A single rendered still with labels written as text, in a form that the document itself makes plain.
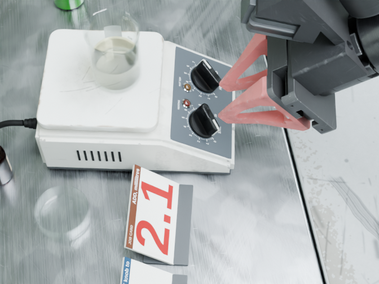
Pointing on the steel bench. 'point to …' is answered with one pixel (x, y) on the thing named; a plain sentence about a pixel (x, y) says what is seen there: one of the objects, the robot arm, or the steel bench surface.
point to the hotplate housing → (132, 141)
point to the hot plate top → (79, 71)
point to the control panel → (222, 138)
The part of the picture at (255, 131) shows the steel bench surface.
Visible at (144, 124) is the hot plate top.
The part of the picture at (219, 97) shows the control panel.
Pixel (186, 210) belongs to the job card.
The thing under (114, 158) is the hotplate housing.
